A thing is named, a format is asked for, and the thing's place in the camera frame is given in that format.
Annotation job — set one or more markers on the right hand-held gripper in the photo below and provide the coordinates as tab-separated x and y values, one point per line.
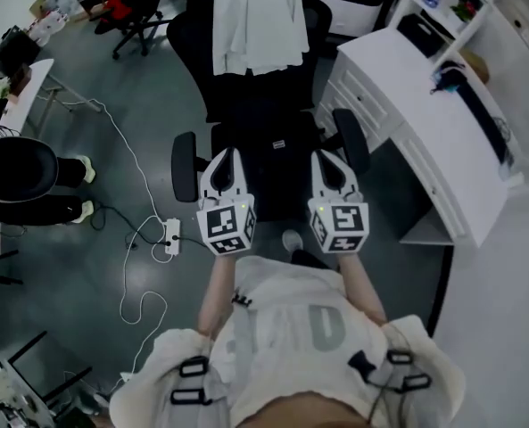
340	223

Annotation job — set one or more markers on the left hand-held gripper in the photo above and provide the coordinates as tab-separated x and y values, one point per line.
226	225

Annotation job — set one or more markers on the black office chair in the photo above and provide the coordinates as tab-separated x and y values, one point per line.
188	167

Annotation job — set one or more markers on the person's right forearm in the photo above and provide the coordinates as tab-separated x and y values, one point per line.
360	283

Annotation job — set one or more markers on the person's left forearm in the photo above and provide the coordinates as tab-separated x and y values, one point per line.
219	288

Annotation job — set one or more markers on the person's right shoe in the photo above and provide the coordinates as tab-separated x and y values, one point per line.
292	240

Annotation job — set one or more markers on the white power strip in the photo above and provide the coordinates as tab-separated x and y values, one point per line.
171	236

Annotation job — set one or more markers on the white desk with drawers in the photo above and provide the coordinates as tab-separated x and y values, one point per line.
424	105

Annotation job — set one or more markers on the person's white shirt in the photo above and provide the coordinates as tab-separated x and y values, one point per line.
291	310

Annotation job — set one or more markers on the black headset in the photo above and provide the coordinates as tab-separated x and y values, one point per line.
449	76

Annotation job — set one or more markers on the white draped shirt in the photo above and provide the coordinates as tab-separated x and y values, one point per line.
259	20

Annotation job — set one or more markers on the black keyboard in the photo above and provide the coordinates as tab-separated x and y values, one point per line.
487	118

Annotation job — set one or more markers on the black storage box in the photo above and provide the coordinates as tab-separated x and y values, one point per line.
420	34

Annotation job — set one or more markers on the red jacket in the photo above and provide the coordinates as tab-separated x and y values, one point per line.
119	7

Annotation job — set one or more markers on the grey chest harness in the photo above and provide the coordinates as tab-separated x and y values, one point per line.
215	390

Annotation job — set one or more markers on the long table with slim legs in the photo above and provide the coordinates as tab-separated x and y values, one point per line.
27	101

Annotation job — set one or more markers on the red potted flowers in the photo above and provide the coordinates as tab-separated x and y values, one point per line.
464	10

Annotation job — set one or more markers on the brown box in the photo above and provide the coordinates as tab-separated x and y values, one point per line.
21	80

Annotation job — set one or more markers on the white plastic bags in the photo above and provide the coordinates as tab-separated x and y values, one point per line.
47	27

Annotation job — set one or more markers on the white shelf unit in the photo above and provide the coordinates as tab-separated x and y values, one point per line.
505	11

